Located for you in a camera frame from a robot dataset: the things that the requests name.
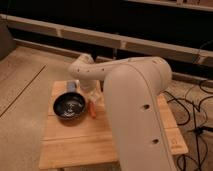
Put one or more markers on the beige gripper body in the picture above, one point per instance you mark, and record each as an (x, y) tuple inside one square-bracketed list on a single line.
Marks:
[(88, 86)]

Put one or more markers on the white plastic bottle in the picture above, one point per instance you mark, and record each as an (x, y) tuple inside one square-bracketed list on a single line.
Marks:
[(97, 98)]

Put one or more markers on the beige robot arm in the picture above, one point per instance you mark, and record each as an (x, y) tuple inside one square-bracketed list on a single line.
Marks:
[(131, 87)]

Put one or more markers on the black ceramic bowl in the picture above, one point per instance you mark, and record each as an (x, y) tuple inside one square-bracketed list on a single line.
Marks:
[(69, 105)]

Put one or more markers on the grey blue cup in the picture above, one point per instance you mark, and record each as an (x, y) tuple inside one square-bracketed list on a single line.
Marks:
[(71, 86)]

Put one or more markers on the orange carrot toy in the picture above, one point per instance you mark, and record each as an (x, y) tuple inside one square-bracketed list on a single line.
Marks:
[(92, 110)]

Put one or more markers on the wooden cutting board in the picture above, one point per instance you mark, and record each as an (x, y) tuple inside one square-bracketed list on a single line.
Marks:
[(69, 143)]

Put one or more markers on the grey rail ledge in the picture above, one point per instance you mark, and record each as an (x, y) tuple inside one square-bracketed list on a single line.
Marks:
[(169, 51)]

